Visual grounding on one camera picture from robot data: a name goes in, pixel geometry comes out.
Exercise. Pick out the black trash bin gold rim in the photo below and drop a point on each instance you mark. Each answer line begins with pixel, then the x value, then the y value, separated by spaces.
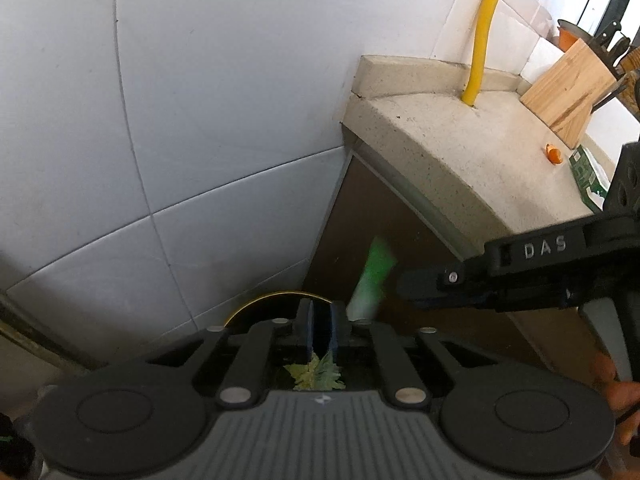
pixel 265 312

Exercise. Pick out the light green cabbage leaf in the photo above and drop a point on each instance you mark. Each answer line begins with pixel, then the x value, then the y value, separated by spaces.
pixel 315 375

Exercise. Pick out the yellow pipe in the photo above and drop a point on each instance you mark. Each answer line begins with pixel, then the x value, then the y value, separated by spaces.
pixel 482 45

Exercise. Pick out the orange pan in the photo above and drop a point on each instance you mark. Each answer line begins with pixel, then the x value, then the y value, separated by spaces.
pixel 575 35

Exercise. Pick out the light green plastic packet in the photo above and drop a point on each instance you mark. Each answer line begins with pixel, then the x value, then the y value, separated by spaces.
pixel 375 270

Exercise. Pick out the person's right hand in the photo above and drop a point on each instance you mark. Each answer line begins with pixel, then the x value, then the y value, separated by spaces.
pixel 625 405

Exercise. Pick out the orange peel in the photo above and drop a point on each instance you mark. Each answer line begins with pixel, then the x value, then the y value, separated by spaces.
pixel 554 156

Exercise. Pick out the green white milk carton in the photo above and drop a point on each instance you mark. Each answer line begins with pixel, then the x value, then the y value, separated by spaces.
pixel 587 180

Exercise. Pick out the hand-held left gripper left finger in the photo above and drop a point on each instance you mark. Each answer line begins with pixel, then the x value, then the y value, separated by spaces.
pixel 310 325

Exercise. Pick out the wooden knife block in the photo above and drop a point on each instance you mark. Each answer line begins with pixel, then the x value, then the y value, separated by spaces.
pixel 565 90

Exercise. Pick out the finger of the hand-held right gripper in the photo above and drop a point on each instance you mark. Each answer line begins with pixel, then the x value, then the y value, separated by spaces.
pixel 430 282
pixel 525 300

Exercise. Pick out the dark brown cabinet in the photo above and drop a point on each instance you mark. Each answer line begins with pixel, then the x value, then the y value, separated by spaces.
pixel 350 220

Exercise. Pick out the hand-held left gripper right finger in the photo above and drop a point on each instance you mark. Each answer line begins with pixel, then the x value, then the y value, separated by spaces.
pixel 336 325

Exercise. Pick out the black scissors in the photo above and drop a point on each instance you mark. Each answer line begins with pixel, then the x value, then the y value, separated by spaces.
pixel 607 95

